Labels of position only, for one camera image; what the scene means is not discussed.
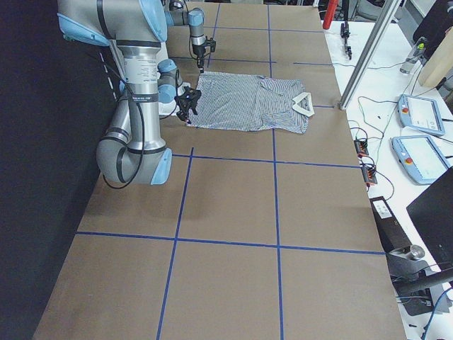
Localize black monitor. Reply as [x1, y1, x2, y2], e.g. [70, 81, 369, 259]
[406, 168, 453, 263]

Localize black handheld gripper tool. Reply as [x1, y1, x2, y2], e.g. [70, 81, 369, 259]
[340, 21, 352, 60]

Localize navy white striped polo shirt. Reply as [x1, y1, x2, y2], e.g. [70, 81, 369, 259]
[188, 72, 314, 134]

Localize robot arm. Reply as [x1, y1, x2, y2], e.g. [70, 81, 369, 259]
[165, 1, 217, 74]
[57, 1, 215, 189]

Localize aluminium frame post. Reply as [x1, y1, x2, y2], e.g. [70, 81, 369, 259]
[338, 0, 401, 110]

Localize black power box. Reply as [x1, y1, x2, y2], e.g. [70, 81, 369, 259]
[369, 196, 412, 253]

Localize orange black connector box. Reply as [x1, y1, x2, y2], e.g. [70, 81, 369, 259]
[353, 139, 369, 158]

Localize far teach pendant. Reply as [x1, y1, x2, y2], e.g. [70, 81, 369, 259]
[397, 94, 445, 137]

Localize brown table mat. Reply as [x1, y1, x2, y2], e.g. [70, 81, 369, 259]
[34, 4, 406, 339]

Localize near teach pendant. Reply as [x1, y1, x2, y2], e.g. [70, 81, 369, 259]
[391, 135, 451, 185]

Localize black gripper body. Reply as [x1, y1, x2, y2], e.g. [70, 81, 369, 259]
[175, 86, 202, 115]
[192, 35, 217, 61]

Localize red cylinder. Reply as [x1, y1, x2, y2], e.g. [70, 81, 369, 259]
[323, 0, 338, 30]

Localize teach pendant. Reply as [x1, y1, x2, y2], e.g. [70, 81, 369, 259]
[397, 94, 445, 137]
[391, 135, 451, 185]

